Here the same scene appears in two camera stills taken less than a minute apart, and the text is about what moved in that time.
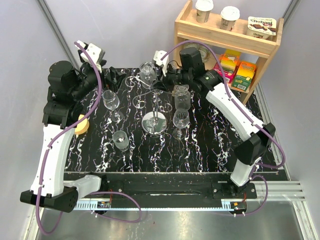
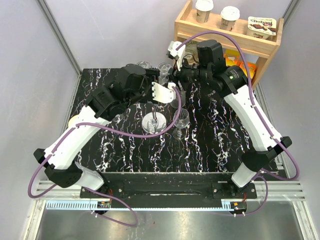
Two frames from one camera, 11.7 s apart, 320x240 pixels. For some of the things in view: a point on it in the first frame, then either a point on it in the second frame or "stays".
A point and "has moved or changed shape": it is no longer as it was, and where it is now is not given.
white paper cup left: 203,8 stays
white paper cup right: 229,15 stays
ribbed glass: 121,140 has moved or changed shape
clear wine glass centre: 181,119 stays
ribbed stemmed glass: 182,101 has moved or changed shape
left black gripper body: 111,82 to 150,76
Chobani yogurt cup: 261,27 stays
